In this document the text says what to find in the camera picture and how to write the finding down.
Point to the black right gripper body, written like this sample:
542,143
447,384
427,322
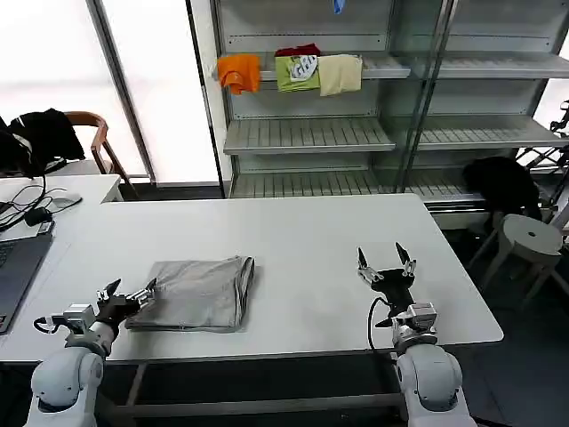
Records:
393,284

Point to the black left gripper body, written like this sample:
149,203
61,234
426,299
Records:
112,309

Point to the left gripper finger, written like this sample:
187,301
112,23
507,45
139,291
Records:
112,288
146,291

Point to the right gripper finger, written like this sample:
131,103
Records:
405,262
365,269

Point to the grey printed t-shirt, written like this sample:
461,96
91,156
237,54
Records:
200,293

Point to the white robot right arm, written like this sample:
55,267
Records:
433,373

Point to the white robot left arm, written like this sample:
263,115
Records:
66,373

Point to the small labelled device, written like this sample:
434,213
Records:
45,228

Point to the dark grey laptop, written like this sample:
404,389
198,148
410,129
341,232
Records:
18,271

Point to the grey computer mouse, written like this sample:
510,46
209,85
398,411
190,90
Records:
66,201

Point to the black power adapter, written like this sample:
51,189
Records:
37,216

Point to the black garment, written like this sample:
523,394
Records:
502,182

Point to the white round stool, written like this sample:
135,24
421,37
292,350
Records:
531,236

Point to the grey metal shelf with clothes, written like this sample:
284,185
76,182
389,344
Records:
320,133

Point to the brown wooden chair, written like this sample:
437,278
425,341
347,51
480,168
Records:
100,138

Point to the black jacket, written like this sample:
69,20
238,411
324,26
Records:
44,135

